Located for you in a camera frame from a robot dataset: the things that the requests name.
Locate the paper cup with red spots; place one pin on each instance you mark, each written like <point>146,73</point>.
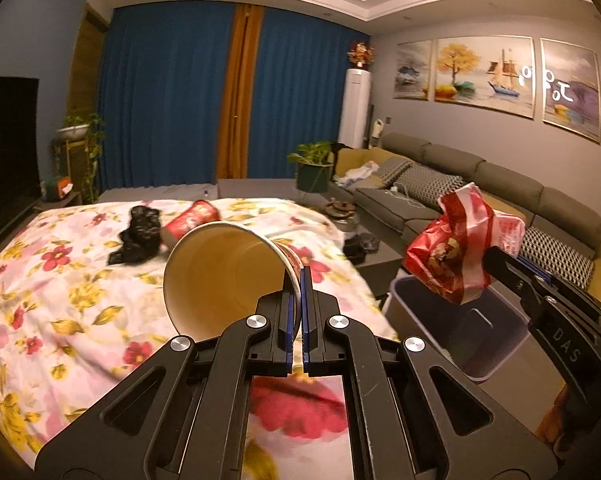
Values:
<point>215,270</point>

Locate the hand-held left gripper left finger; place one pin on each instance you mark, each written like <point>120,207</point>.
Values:
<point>291,320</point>

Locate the black plastic bag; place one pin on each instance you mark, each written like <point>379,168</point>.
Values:
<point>140,232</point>

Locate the potted plant in white bowl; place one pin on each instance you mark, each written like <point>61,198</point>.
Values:
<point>73,131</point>

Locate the black television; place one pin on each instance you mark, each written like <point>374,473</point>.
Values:
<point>5,160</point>

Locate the artificial flower decoration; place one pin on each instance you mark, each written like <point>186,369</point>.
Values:
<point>360,55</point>

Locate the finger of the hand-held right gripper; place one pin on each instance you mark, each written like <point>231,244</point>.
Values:
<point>510,267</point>
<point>540,272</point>

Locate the floral bed sheet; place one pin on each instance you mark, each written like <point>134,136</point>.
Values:
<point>80,320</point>

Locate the patterned sofa cushion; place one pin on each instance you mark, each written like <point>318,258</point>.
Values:
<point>555,255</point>
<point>428,182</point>
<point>393,170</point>

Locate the person's right forearm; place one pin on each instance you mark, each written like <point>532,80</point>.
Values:
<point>555,420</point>

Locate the tree and sailboat wall painting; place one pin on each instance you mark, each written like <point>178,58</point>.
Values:
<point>480,77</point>

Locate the red and white plastic bag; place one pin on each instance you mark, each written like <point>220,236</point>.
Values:
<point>445,255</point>

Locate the metal plant stand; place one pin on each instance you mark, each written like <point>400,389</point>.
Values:
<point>66,160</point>

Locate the dark coffee table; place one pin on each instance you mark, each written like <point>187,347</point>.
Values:
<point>380,270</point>

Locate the metal pot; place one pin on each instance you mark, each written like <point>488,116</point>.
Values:
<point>341,212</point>

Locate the mountain wall painting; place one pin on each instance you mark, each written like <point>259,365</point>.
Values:
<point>413,70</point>

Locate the white cloth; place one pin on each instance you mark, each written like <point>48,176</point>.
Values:
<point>360,172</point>

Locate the white handheld device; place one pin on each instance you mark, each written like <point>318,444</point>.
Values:
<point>377,129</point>

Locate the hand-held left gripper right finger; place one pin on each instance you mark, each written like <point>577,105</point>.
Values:
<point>306,325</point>

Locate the purple wall painting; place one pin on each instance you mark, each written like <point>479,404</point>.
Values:
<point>570,85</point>

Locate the grey plastic trash bin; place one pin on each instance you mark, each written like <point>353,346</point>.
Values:
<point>495,340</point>

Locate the white standing air conditioner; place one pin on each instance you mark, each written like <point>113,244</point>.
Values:
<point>354,105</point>

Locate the potted plant in dark pot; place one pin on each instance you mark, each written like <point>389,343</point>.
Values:
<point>313,175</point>

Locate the blue curtain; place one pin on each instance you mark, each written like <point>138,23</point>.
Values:
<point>295,90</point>
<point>165,95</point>

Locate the orange curtain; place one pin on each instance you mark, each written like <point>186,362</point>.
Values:
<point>240,90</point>

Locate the grey sofa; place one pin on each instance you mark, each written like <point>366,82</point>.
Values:
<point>455,160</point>

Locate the orange tissue box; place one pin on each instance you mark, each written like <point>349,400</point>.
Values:
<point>60,187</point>

